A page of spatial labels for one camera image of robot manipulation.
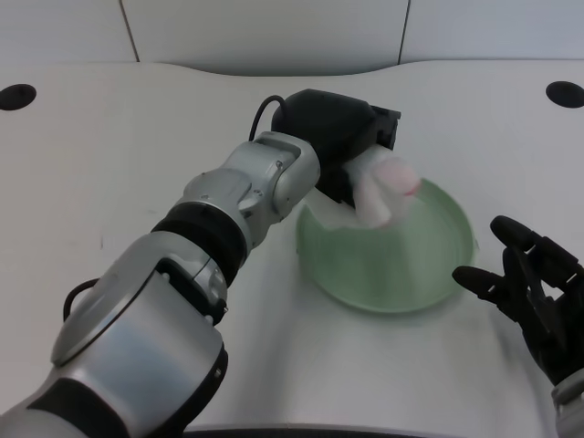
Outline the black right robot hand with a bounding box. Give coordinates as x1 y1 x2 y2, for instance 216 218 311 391
452 215 584 387

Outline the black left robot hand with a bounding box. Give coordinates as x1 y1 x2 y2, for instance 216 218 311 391
270 89 402 210

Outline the white pink rabbit doll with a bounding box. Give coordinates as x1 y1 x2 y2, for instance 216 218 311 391
318 144 423 230

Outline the green round plate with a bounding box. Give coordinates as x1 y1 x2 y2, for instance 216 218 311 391
295 175 478 317

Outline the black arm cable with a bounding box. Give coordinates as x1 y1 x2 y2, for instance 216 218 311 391
248 94 288 141

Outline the black round cable grommet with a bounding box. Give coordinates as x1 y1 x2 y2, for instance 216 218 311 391
545 81 584 110
0 84 37 111

